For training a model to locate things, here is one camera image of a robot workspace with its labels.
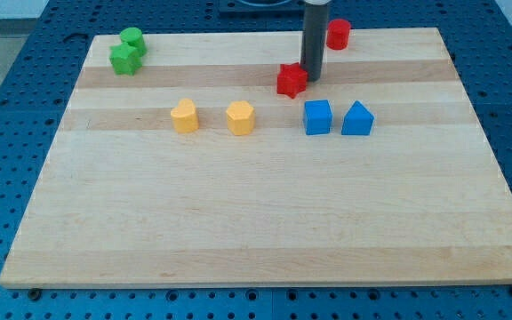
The green cylinder block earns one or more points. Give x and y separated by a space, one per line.
134 37

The yellow heart block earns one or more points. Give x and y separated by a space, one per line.
184 116

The red star block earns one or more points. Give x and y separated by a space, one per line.
291 80

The green star block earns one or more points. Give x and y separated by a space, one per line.
125 59

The yellow hexagon block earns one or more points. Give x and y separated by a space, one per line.
240 117

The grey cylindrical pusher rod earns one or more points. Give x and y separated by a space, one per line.
315 20

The red cylinder block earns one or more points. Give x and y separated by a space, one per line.
338 32

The blue cube block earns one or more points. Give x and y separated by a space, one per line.
317 117

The wooden board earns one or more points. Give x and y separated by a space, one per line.
124 201

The blue triangular prism block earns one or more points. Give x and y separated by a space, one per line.
358 120

